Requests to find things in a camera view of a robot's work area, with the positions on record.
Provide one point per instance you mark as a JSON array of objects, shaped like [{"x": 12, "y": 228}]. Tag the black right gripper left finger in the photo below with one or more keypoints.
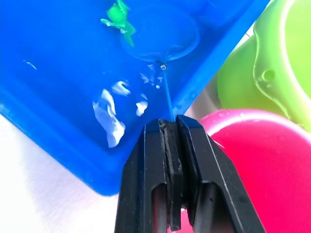
[{"x": 141, "y": 170}]

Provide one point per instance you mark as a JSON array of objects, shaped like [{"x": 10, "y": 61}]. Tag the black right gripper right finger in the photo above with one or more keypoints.
[{"x": 213, "y": 174}]

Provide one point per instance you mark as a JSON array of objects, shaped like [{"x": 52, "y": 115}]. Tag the small blue fishing net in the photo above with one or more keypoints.
[{"x": 168, "y": 94}]

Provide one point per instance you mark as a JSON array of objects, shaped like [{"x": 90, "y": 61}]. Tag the pink plastic bucket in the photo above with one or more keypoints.
[{"x": 272, "y": 170}]

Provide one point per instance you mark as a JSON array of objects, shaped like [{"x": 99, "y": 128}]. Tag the blue plastic tub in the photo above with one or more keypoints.
[{"x": 73, "y": 72}]

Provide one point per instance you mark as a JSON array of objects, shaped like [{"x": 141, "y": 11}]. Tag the green plastic bucket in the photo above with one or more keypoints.
[{"x": 274, "y": 72}]

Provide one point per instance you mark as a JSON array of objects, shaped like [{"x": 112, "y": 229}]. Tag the green toy fish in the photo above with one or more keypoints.
[{"x": 119, "y": 19}]

